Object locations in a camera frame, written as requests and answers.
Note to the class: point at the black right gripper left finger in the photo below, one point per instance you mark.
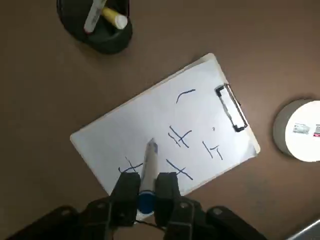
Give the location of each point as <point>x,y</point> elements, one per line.
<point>125,195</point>

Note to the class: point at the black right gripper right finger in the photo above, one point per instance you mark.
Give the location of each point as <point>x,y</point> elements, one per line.
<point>166,197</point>

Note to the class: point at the blue white marker pen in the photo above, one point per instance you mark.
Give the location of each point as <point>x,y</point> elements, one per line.
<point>150,170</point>

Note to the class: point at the black mesh pen holder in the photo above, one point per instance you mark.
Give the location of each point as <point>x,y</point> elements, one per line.
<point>107,37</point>

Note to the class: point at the yellow pen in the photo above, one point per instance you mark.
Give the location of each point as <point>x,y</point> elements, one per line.
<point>113,16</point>

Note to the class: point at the red capped white pen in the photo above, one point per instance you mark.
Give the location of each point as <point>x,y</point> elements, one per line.
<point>93,17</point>

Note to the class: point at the white clipboard with metal clip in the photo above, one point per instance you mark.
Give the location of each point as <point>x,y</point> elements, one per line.
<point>232,110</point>

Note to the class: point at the silver mesh tray rack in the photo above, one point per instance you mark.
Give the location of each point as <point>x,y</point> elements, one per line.
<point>307,231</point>

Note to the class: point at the white round desk lamp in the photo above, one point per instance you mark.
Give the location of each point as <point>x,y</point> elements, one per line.
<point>300,130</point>

